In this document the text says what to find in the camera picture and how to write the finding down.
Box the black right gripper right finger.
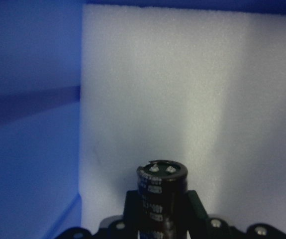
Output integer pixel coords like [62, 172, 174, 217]
[187, 190, 208, 223]

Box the white foam liner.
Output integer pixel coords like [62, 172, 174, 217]
[79, 4, 286, 233]

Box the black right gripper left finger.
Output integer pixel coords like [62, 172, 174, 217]
[123, 190, 142, 226]

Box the blue plastic bin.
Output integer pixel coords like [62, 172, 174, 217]
[0, 0, 286, 239]

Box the brown cylindrical capacitor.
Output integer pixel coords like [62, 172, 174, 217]
[136, 160, 188, 239]

